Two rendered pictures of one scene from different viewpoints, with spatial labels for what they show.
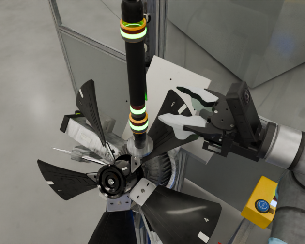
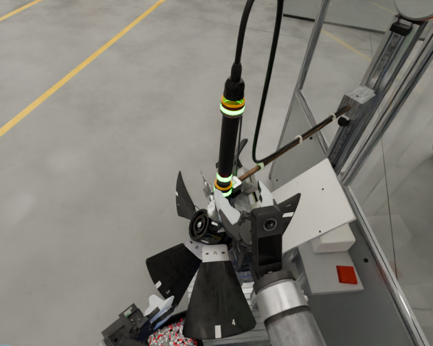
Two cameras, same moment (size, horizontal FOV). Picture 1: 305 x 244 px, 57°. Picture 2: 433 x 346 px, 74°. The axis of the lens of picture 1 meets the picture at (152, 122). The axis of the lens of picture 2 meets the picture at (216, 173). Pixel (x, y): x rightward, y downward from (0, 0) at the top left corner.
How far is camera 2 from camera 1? 0.29 m
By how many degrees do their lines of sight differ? 29
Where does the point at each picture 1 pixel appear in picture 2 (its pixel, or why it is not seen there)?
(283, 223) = not seen: outside the picture
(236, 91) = (260, 211)
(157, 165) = not seen: hidden behind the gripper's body
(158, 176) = not seen: hidden behind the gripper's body
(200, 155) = (312, 282)
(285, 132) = (284, 290)
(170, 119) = (217, 197)
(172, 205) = (222, 284)
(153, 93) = (300, 189)
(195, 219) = (227, 312)
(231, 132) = (245, 246)
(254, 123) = (269, 257)
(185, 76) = (336, 195)
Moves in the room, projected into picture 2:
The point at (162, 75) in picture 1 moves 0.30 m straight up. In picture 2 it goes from (319, 180) to (352, 115)
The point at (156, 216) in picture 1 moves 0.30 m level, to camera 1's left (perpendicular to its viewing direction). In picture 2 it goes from (203, 279) to (152, 217)
